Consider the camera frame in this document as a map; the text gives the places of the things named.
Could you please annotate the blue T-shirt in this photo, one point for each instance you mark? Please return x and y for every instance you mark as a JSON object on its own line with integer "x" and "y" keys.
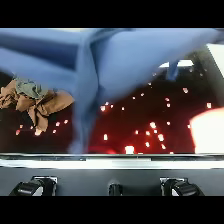
{"x": 130, "y": 60}

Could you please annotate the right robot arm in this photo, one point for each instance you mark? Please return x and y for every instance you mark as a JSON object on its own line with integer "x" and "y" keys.
{"x": 183, "y": 189}

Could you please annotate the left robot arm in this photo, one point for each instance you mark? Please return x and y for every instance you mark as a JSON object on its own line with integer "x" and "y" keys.
{"x": 31, "y": 188}

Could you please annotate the brown garment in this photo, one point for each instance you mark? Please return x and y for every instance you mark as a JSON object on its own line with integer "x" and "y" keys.
{"x": 50, "y": 101}

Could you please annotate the grey-green garment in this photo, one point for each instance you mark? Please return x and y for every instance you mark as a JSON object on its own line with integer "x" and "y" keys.
{"x": 30, "y": 88}

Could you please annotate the silver frame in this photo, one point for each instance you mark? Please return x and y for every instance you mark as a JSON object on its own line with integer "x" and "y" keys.
{"x": 113, "y": 164}

